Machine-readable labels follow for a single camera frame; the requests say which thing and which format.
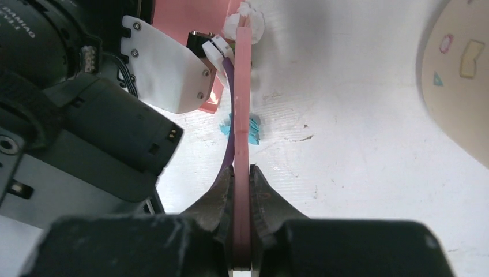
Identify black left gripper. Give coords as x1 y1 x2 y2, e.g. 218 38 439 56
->
1 1 183 229

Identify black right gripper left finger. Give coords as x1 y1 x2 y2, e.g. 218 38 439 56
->
181 166 234 276

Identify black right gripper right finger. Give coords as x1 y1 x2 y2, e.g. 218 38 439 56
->
250 165 307 276

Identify pink hand brush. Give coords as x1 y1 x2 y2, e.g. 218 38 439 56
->
232 27 252 271

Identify light blue paper scrap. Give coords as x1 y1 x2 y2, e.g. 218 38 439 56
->
219 113 261 145

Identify pink dustpan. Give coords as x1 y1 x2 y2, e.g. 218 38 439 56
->
152 0 245 114

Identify beige paper bucket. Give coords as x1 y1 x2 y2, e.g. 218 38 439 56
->
419 1 488 167

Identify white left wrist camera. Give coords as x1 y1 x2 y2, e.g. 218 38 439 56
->
121 15 234 114

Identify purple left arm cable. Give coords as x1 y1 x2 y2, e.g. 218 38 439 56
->
217 57 236 181

